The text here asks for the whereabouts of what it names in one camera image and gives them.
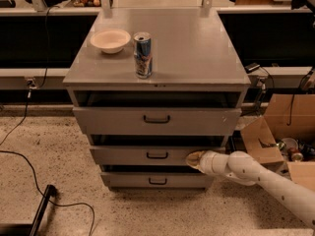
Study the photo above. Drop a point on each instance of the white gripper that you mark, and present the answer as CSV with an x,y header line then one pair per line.
x,y
206,162

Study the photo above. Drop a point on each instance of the grey drawer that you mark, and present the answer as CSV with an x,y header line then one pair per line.
x,y
156,121
121,180
144,155

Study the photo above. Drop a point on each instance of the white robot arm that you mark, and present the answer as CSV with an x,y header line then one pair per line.
x,y
242,168

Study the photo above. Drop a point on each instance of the grey bottom drawer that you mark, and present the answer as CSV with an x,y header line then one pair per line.
x,y
121,180

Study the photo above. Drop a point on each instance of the grey metal drawer cabinet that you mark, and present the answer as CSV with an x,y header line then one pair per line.
x,y
194,66

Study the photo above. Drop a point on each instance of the grey top drawer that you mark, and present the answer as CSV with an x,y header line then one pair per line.
x,y
156,121

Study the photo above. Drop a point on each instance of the open cardboard box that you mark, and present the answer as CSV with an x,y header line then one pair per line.
x,y
287,116

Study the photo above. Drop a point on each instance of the cans inside cardboard box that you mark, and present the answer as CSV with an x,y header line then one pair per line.
x,y
296,150

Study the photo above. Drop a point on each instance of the small black device on ledge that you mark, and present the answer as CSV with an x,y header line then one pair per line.
x,y
251,67

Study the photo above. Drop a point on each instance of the blue drink can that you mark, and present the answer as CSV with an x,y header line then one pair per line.
x,y
143,56

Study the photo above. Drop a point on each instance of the white bowl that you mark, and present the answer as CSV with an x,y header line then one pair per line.
x,y
110,41

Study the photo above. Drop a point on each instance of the black stand leg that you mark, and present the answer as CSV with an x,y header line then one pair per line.
x,y
49,192

